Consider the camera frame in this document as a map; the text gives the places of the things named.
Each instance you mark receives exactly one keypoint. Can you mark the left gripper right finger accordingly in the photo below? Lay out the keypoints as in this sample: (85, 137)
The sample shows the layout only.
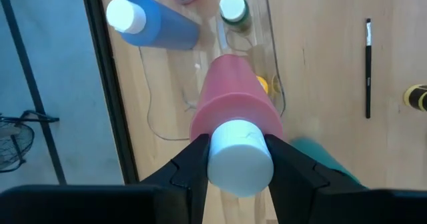
(333, 207)

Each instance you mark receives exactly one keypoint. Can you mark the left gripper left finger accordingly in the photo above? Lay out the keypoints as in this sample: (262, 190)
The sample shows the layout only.
(100, 204)

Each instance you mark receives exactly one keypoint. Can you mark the small lemon yellow paint bottle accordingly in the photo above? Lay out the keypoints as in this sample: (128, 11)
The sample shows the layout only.
(417, 97)

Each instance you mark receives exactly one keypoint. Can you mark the tall salmon pink paint bottle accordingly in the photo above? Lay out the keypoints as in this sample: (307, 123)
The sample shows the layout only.
(233, 94)

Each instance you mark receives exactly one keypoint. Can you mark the tall lavender paint bottle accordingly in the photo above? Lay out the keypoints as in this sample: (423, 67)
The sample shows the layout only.
(160, 24)

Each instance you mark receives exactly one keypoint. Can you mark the small dark green paint bottle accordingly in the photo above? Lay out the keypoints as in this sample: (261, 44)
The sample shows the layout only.
(233, 7)

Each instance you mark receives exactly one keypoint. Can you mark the teal plastic cup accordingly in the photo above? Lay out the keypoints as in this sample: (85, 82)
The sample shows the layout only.
(320, 157)

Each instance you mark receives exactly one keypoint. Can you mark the black floor fan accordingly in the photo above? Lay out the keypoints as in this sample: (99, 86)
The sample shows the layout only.
(13, 140)

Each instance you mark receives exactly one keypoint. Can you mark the clear plastic bin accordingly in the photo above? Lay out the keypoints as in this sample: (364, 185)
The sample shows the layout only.
(173, 84)

